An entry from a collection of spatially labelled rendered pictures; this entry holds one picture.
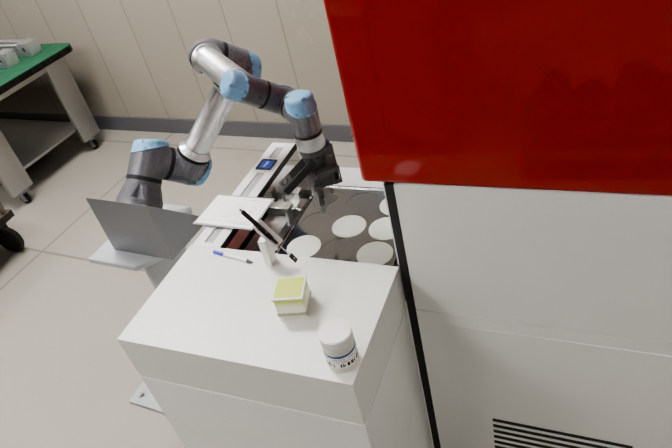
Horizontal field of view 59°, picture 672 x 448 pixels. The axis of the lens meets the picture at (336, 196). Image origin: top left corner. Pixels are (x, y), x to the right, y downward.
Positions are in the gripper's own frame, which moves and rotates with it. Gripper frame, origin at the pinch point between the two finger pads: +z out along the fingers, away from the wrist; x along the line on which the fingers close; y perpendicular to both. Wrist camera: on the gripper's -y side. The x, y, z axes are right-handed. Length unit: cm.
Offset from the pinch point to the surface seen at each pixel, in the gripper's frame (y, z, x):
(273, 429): -33, 29, -38
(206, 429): -51, 37, -22
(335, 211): 6.0, 9.4, 9.3
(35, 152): -131, 75, 296
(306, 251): -7.8, 9.5, -2.9
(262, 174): -8.8, 3.6, 35.5
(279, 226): -10.9, 11.3, 15.6
